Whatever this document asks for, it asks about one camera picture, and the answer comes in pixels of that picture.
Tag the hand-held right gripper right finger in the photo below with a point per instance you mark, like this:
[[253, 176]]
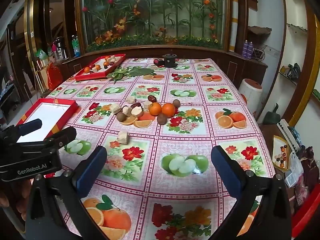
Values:
[[225, 172]]

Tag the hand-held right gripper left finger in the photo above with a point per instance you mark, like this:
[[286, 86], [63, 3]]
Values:
[[91, 172]]

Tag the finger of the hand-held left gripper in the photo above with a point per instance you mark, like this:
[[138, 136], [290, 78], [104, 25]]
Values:
[[30, 125], [62, 136]]

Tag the red tray with white inside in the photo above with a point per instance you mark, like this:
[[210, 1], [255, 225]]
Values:
[[45, 115]]

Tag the beige pastry cube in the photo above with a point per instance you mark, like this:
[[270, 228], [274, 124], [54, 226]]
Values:
[[137, 111], [115, 108], [122, 137], [147, 105], [130, 99], [126, 110], [111, 60]]

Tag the brown longan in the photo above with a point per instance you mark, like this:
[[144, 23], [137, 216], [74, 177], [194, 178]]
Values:
[[121, 116], [175, 103], [162, 118]]

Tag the person's left hand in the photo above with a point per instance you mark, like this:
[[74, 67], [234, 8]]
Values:
[[12, 197]]

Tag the red plastic bag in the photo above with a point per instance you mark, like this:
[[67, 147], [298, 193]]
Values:
[[53, 78]]

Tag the yellow fruit printed box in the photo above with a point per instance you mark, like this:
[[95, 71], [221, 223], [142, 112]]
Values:
[[281, 152]]

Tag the fruit and flower printed tablecloth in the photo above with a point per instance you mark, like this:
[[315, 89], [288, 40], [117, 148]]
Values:
[[175, 135]]

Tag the clear plastic bag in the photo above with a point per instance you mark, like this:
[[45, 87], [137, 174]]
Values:
[[295, 167]]

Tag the green plastic bag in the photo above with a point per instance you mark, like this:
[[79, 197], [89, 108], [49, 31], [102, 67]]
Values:
[[40, 53]]

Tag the red tray holding assorted food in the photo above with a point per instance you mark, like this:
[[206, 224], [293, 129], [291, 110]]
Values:
[[100, 73]]

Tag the dark green plastic object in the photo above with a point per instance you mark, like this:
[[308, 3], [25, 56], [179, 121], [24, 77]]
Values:
[[272, 116]]

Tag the white power strip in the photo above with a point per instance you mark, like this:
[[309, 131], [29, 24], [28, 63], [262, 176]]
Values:
[[287, 132]]

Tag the pink bottle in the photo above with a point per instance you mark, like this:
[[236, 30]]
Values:
[[53, 49]]

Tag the black thermos jug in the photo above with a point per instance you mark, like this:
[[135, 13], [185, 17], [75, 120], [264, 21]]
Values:
[[60, 48]]

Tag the white drum stool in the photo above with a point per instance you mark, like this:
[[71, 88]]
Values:
[[250, 93]]

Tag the green leafy vegetable bunch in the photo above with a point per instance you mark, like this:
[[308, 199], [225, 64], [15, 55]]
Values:
[[118, 74]]

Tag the dark maroon bag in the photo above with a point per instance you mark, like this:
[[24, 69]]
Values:
[[310, 160]]

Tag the green label water bottle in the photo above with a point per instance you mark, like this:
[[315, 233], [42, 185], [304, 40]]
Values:
[[75, 46]]

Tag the large green leaf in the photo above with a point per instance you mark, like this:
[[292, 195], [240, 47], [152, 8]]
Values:
[[141, 71]]

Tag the red and black device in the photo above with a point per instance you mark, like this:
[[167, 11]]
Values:
[[157, 62]]

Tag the purple spray can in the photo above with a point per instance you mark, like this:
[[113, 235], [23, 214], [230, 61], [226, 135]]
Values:
[[250, 50], [245, 48]]

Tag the white and yellow rolled mat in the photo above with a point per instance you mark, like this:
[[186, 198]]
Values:
[[234, 25]]

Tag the glass case with artificial flowers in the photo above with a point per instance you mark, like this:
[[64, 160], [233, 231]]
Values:
[[155, 17]]

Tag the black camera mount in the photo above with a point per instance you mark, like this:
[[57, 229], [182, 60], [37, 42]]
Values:
[[169, 61]]

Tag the wooden wall shelf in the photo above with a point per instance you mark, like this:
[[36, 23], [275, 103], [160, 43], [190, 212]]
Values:
[[258, 30]]

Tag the wall shoe rack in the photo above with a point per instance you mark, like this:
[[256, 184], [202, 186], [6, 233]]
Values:
[[296, 28]]

